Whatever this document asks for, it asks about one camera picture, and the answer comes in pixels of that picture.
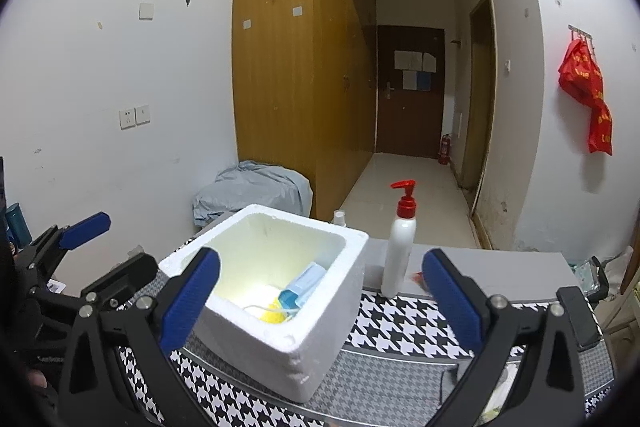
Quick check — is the yellow soft item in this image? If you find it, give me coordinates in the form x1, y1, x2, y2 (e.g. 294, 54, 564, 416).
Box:
260, 299, 296, 324

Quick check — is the red snack packet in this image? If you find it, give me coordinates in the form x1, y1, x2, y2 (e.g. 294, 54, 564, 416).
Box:
410, 272, 428, 291

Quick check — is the dark brown door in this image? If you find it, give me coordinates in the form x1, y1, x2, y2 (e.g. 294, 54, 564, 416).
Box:
376, 25, 446, 158

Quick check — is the white foam box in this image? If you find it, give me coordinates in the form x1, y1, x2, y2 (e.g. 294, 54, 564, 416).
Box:
160, 205, 368, 403

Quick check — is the side wooden door frame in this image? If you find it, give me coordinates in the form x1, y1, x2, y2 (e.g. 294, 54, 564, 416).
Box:
461, 0, 497, 215

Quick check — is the white wall switch plate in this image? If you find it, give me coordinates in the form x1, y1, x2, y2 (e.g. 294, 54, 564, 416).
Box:
138, 2, 154, 20

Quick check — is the small clear spray bottle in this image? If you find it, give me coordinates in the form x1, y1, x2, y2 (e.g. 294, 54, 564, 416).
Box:
332, 210, 346, 228

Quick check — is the red fire extinguisher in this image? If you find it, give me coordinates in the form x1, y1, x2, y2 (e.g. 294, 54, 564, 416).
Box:
438, 134, 451, 165

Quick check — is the grey blue cloth pile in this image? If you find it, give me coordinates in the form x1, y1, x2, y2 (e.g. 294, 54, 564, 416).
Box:
192, 160, 314, 229

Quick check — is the white pump lotion bottle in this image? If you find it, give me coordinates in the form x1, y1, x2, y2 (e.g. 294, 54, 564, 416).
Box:
381, 180, 416, 298

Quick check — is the houndstooth table mat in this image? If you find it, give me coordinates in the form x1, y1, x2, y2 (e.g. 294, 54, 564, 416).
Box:
114, 234, 618, 427

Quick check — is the red hanging bag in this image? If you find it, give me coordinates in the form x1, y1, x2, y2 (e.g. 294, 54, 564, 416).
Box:
558, 38, 613, 156

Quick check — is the wooden wardrobe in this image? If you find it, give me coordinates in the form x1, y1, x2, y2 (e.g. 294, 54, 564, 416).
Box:
232, 0, 376, 221

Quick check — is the clear packaged item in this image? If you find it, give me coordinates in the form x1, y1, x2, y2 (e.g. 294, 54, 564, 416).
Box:
570, 256, 610, 307

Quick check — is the black smartphone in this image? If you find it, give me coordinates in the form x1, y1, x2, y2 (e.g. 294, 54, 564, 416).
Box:
556, 286, 602, 351

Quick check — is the double wall socket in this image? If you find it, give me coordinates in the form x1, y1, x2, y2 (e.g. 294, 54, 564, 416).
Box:
118, 105, 151, 130

